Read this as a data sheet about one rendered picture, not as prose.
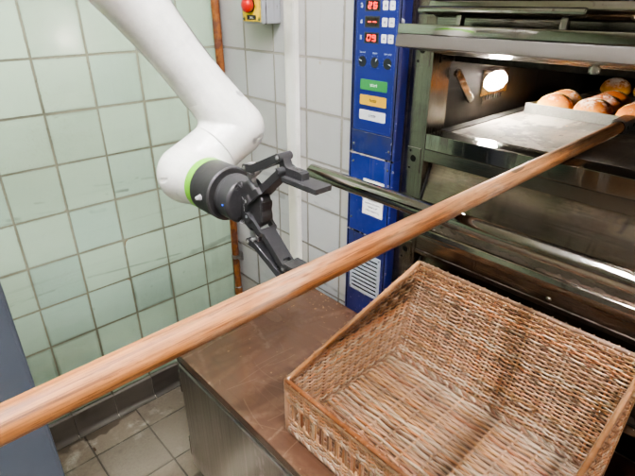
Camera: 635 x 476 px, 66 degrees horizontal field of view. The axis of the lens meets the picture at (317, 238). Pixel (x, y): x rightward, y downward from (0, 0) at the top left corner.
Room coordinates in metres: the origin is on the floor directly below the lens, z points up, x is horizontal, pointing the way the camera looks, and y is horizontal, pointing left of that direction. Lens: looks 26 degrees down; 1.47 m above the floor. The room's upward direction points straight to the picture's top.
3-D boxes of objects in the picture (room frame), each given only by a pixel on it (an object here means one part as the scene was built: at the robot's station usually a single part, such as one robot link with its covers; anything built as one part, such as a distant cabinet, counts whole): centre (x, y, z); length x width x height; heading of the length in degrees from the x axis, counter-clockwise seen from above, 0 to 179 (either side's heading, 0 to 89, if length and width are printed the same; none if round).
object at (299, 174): (0.64, 0.03, 1.27); 0.05 x 0.01 x 0.03; 43
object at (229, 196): (0.72, 0.11, 1.18); 0.09 x 0.07 x 0.08; 43
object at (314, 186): (0.62, 0.02, 1.25); 0.07 x 0.03 x 0.01; 43
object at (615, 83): (1.74, -1.03, 1.21); 0.10 x 0.07 x 0.05; 40
